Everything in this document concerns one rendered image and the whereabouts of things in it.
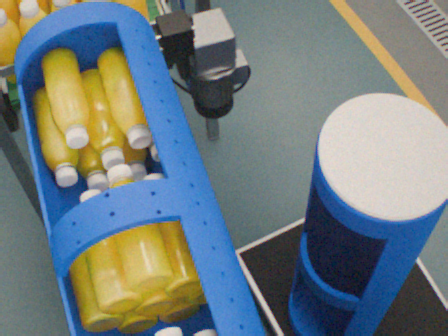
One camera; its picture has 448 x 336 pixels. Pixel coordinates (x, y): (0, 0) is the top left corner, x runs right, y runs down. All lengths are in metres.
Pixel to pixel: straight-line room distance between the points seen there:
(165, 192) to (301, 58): 1.81
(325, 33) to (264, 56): 0.29
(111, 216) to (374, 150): 0.53
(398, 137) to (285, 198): 1.13
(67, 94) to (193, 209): 0.35
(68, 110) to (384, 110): 0.60
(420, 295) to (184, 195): 1.26
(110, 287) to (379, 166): 0.54
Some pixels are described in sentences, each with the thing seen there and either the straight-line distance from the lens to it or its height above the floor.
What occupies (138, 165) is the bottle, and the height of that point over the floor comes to 1.02.
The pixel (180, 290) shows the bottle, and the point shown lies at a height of 1.10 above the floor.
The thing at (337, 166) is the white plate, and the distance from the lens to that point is 1.25.
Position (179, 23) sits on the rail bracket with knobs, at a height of 1.00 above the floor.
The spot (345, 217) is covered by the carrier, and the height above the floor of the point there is 0.99.
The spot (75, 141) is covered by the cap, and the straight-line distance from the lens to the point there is 1.21.
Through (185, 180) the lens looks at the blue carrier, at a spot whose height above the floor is 1.20.
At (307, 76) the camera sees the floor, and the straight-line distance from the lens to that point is 2.69.
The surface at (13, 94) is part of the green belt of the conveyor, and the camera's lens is 1.60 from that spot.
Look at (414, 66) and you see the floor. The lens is 2.81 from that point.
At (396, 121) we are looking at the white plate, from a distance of 1.32.
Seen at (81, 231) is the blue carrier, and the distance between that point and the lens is 1.00.
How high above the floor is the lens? 2.09
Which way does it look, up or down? 59 degrees down
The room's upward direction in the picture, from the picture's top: 9 degrees counter-clockwise
